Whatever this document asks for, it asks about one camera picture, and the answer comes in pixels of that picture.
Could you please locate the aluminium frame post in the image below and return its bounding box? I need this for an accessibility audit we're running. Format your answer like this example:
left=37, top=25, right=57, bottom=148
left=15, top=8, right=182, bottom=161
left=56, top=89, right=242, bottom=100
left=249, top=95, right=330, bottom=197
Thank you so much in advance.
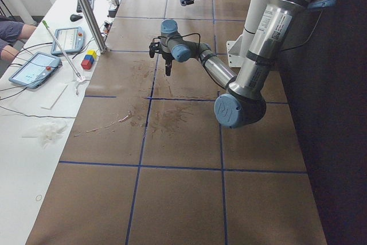
left=78, top=0, right=107, bottom=54

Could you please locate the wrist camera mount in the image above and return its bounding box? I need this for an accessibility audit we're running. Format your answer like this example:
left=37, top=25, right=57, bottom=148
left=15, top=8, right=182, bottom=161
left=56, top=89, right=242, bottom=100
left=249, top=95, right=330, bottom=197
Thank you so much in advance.
left=149, top=41, right=162, bottom=58

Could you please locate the blue cube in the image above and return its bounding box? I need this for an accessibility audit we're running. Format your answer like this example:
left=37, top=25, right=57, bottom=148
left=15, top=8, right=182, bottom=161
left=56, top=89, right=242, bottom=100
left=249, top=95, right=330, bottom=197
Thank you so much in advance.
left=84, top=55, right=95, bottom=64

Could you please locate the green handled grabber stick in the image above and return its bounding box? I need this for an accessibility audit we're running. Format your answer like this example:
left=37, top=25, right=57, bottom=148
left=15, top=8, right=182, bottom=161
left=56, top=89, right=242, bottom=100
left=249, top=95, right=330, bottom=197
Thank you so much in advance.
left=42, top=20, right=86, bottom=83

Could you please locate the yellow cube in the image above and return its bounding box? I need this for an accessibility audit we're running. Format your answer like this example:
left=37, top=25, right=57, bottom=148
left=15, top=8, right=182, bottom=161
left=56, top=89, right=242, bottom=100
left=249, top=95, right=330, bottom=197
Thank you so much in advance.
left=87, top=50, right=97, bottom=60

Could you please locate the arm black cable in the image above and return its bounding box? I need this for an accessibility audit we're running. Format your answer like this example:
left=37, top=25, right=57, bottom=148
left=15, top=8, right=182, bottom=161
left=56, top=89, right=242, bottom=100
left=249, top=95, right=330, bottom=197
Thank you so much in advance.
left=151, top=32, right=201, bottom=53

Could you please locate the silver metal cylinder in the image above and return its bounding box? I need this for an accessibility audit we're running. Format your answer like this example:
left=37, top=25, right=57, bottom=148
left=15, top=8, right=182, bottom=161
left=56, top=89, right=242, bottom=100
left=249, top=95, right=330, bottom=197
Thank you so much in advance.
left=111, top=0, right=120, bottom=6

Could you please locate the seated person in black jacket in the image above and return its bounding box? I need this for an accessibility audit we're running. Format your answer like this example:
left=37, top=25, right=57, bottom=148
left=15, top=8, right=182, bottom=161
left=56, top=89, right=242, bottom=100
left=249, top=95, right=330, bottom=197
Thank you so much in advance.
left=1, top=16, right=37, bottom=62

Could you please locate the white flat board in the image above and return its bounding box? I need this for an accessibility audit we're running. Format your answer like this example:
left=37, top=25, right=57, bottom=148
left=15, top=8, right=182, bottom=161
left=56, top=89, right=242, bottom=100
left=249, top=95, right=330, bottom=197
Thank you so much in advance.
left=40, top=83, right=68, bottom=110

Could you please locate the near teach pendant tablet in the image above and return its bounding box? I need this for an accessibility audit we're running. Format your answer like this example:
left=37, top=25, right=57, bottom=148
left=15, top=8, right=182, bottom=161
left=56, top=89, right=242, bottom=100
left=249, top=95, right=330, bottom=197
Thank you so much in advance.
left=9, top=52, right=62, bottom=89

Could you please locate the teach pendant tablet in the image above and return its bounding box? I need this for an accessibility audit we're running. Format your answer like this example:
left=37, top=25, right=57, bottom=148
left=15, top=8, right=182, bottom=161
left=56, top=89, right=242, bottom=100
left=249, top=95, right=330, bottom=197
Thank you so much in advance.
left=9, top=52, right=62, bottom=89
left=54, top=26, right=84, bottom=54

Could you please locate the far teach pendant tablet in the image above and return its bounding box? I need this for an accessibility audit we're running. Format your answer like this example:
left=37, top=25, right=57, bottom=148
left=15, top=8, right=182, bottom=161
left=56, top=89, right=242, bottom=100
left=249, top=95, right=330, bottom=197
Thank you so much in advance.
left=54, top=26, right=84, bottom=54

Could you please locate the black computer mouse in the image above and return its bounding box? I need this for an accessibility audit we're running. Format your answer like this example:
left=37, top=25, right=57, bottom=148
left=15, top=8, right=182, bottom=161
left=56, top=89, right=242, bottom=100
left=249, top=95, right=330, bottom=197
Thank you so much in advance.
left=69, top=14, right=83, bottom=22

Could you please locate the white tissue wad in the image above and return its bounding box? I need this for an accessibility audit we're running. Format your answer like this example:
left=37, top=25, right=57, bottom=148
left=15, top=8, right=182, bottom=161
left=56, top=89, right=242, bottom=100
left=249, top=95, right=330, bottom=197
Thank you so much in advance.
left=22, top=120, right=67, bottom=148

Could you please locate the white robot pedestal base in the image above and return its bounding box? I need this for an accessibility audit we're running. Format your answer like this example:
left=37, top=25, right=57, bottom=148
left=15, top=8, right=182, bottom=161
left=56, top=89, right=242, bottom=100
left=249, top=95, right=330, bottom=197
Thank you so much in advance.
left=227, top=0, right=266, bottom=68

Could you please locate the red cube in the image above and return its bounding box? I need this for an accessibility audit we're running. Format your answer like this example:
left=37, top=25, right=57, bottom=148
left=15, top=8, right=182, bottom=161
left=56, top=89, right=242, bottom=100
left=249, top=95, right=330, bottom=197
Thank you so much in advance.
left=81, top=59, right=93, bottom=70

